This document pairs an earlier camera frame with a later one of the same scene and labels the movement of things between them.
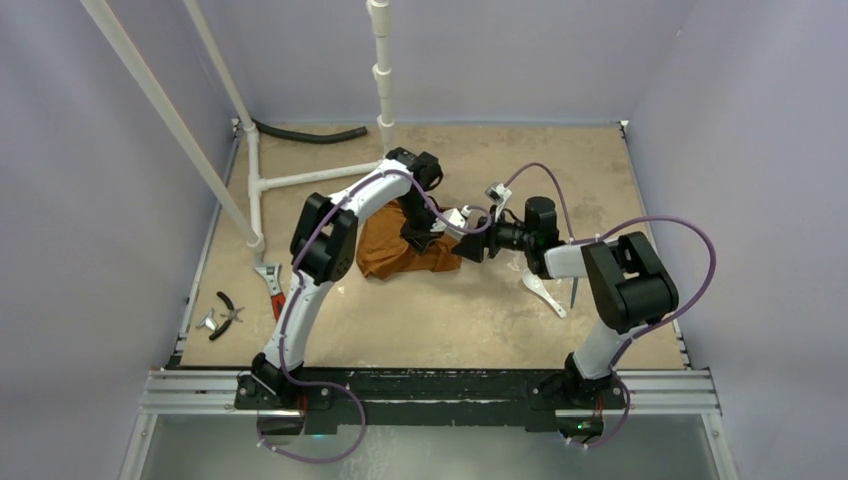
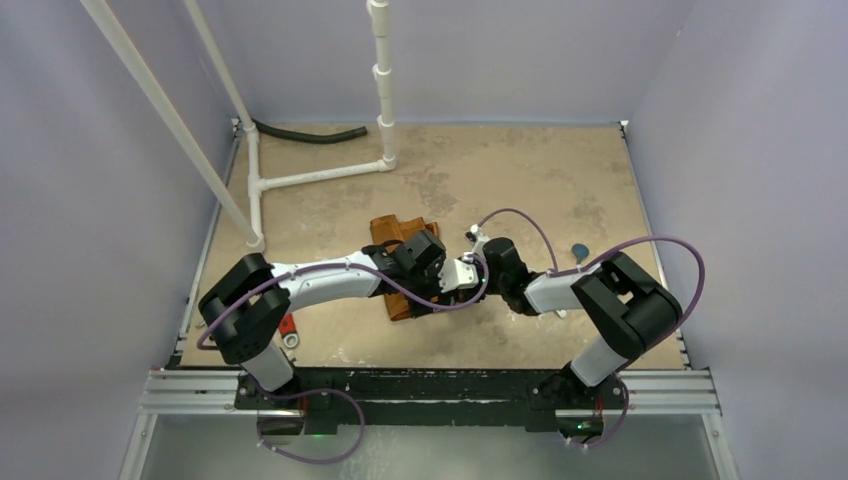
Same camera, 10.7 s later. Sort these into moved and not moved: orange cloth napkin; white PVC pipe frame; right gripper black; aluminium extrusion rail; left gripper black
Moved: right gripper black; left gripper black; orange cloth napkin
Not moved: white PVC pipe frame; aluminium extrusion rail
